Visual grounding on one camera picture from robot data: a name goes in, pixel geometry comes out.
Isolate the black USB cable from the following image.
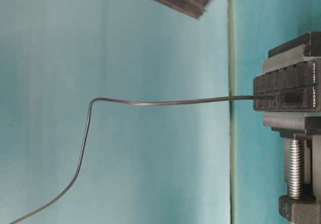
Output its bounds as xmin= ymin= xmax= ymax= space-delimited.
xmin=10 ymin=95 xmax=275 ymax=224

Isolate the black USB hub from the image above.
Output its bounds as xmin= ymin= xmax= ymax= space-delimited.
xmin=253 ymin=58 xmax=320 ymax=112

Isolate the black bench vise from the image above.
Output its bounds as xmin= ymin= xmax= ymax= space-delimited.
xmin=262 ymin=31 xmax=320 ymax=223

